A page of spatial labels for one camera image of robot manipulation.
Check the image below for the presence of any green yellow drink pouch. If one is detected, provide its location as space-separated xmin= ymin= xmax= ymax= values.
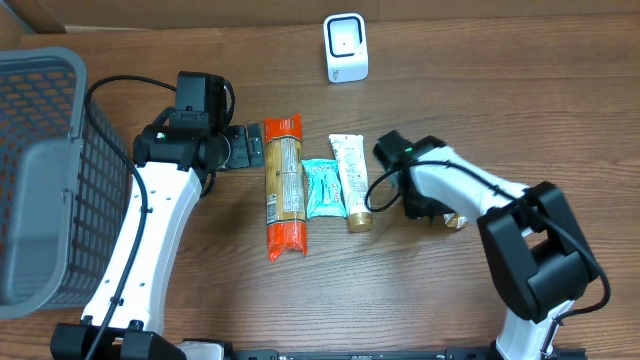
xmin=443 ymin=213 xmax=468 ymax=230

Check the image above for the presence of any orange cracker package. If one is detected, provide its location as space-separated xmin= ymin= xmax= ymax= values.
xmin=264 ymin=114 xmax=307 ymax=262

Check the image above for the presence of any teal tissue pack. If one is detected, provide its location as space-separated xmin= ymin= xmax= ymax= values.
xmin=302 ymin=159 xmax=347 ymax=219

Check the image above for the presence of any white cream tube gold cap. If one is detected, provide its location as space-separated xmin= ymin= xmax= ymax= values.
xmin=329 ymin=134 xmax=373 ymax=233

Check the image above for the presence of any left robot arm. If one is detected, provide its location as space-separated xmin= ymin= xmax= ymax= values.
xmin=50 ymin=71 xmax=248 ymax=360

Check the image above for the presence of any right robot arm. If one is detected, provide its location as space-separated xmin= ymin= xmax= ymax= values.
xmin=373 ymin=131 xmax=611 ymax=359

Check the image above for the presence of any white barcode scanner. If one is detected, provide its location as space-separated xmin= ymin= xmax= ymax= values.
xmin=323 ymin=12 xmax=369 ymax=84

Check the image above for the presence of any grey plastic shopping basket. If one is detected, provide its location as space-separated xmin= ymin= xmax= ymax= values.
xmin=1 ymin=47 xmax=129 ymax=319

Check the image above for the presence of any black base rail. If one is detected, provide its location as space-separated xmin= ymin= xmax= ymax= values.
xmin=174 ymin=339 xmax=589 ymax=360

